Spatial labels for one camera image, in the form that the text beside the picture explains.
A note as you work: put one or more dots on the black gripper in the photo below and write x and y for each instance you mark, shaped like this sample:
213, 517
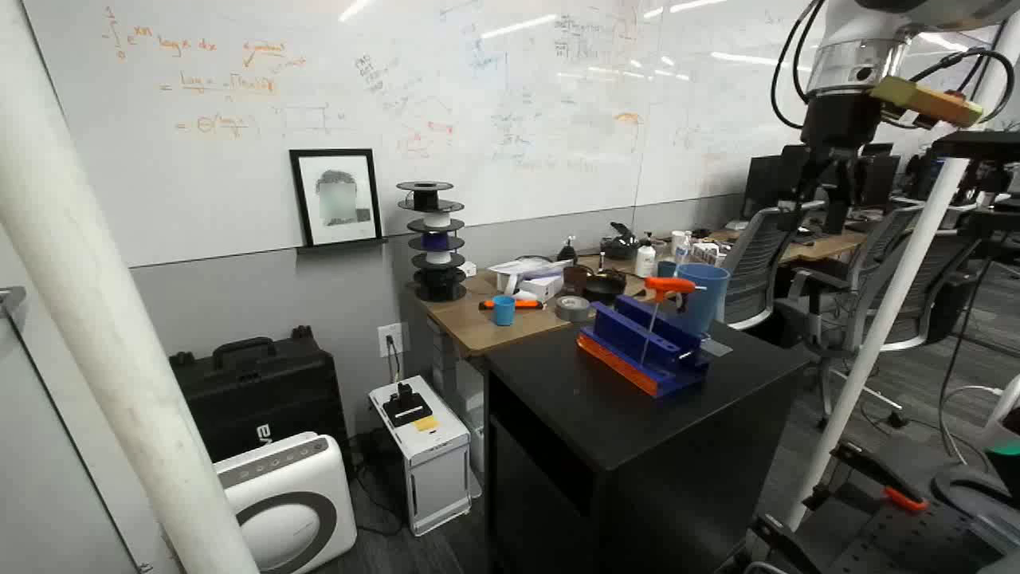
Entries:
841, 123

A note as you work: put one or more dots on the orange plastic object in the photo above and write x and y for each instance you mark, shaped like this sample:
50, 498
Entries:
664, 289

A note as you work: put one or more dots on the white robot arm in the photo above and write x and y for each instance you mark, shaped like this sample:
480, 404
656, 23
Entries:
854, 85

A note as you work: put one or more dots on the large blue cup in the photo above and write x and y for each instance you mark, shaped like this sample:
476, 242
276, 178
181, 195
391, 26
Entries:
705, 304

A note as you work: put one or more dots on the small blue cup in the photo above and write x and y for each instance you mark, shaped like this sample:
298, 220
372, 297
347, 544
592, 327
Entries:
505, 311

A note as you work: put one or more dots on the grey office chair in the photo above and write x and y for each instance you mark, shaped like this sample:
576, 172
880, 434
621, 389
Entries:
844, 297

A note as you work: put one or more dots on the white tripod pole right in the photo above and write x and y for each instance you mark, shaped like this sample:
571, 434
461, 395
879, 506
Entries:
864, 357

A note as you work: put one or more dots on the white bottle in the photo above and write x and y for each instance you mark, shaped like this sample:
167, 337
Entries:
645, 258

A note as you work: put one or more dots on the blue and orange rack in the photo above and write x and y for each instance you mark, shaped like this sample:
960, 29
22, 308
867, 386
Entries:
645, 349

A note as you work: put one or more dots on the grey tape roll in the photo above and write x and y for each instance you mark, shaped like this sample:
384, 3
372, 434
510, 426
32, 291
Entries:
576, 308

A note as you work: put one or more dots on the orange tool on desk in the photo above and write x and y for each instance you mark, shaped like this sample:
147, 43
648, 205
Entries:
519, 304

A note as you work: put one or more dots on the black cabinet table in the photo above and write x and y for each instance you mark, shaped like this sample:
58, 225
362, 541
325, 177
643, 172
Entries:
592, 477

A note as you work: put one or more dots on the stack of filament spools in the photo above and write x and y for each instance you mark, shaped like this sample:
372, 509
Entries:
436, 240

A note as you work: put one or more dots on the white box cabinet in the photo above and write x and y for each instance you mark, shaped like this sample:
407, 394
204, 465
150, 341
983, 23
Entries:
436, 451

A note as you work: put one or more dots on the framed portrait drawing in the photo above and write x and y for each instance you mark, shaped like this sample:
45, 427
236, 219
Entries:
335, 195

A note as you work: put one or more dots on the black hard case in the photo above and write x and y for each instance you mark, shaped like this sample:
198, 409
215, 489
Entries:
261, 389

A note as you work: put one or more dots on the white air purifier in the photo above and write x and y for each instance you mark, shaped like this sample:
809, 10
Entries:
293, 502

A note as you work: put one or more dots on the white diagonal pole left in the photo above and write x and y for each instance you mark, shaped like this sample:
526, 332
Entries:
65, 242

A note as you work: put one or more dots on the yellow wrist camera mount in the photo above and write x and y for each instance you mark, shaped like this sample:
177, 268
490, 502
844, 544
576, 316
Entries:
925, 104

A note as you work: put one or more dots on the wall power outlet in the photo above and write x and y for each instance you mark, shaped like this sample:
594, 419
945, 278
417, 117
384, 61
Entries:
391, 340

